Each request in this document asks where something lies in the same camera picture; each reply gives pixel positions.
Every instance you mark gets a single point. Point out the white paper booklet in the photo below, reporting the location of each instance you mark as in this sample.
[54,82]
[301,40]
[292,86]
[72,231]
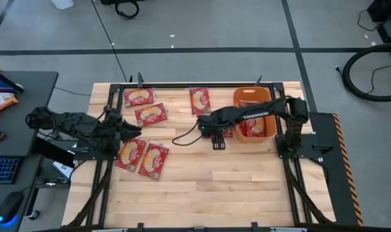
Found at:
[62,167]

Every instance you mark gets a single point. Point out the black backlit keyboard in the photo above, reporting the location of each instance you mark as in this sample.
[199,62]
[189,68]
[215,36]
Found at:
[3,169]

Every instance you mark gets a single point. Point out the white container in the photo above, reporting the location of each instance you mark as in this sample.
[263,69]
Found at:
[62,3]

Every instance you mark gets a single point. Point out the black frame clamp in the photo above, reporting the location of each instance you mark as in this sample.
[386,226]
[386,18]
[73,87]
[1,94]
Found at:
[139,79]
[259,80]

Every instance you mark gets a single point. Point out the black aluminium table frame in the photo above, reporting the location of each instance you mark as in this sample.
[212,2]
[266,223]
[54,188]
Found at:
[198,85]

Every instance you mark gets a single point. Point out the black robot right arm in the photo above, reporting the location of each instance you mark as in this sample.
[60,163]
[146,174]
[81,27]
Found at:
[263,111]

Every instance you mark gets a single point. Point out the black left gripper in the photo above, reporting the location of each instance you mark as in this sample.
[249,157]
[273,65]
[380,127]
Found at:
[114,125]

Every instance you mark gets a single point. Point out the black yellow hazard strip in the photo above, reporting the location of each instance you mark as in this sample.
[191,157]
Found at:
[346,161]

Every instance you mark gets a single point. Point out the red popcorn bag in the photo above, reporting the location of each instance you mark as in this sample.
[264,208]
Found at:
[153,161]
[256,127]
[228,132]
[130,154]
[200,101]
[248,103]
[138,96]
[150,115]

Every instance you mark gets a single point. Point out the black floor equipment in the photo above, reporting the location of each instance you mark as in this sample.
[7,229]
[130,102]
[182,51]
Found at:
[124,1]

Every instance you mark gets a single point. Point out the black caster wheel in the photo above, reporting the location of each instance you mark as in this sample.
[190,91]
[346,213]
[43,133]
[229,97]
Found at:
[34,214]

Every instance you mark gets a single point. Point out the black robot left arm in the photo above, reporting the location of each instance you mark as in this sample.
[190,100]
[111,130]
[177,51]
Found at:
[76,124]

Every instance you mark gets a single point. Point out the black equipment box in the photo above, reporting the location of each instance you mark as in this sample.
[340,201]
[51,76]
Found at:
[388,29]

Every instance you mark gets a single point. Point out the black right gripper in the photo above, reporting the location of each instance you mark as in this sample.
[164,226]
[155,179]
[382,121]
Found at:
[213,125]

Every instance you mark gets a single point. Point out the black desk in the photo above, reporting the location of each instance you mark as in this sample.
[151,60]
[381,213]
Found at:
[27,90]

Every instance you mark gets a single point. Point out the black computer mouse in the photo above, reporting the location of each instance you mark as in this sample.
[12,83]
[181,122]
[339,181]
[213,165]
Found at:
[10,204]

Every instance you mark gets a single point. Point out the orange plastic basket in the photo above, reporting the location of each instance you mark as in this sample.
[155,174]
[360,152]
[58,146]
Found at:
[263,93]

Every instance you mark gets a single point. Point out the black side platform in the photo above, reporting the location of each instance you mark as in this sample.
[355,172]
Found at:
[327,129]

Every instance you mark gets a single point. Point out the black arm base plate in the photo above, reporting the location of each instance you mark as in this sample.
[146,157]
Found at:
[308,146]
[85,154]

